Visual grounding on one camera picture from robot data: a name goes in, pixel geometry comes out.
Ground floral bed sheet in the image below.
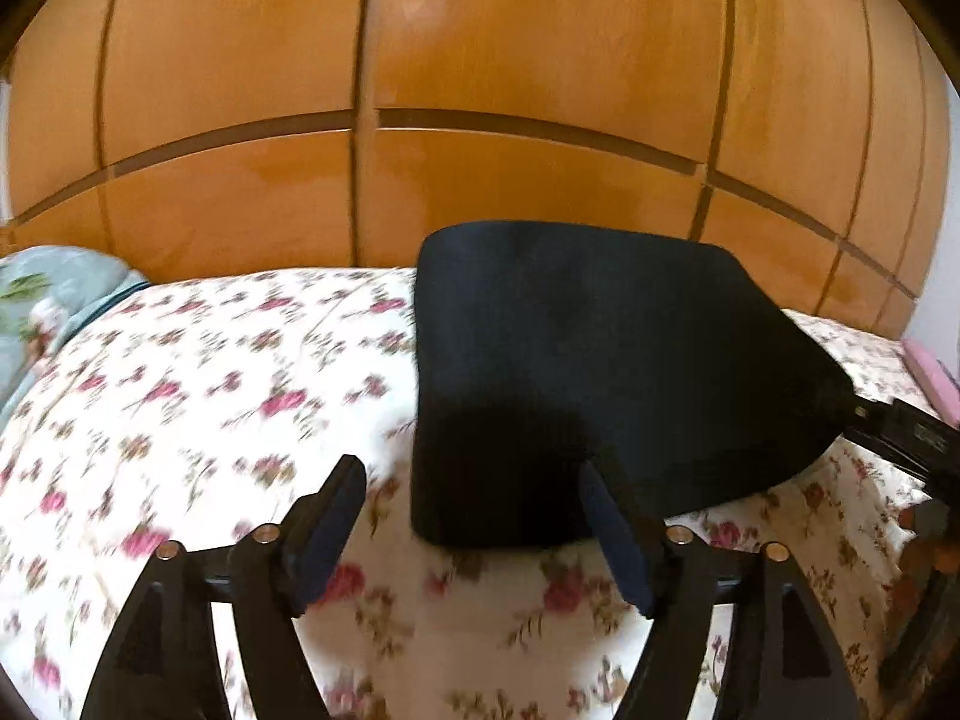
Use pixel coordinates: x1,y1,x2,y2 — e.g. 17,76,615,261
0,266,960,720

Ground light blue floral pillow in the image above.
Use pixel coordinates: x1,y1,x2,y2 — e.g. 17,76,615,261
0,244,151,428

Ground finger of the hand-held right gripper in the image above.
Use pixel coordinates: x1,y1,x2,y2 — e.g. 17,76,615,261
844,397,960,479

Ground wooden wardrobe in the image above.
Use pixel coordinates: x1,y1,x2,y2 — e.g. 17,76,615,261
0,0,955,340

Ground pink cloth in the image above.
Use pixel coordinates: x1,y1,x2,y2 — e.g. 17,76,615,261
902,337,960,407

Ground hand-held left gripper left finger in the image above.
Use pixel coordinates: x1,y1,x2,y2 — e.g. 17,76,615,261
79,454,368,720

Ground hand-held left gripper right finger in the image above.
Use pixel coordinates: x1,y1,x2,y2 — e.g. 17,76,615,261
577,457,863,720

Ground black pants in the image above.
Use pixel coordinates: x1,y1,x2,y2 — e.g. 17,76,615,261
411,220,857,550

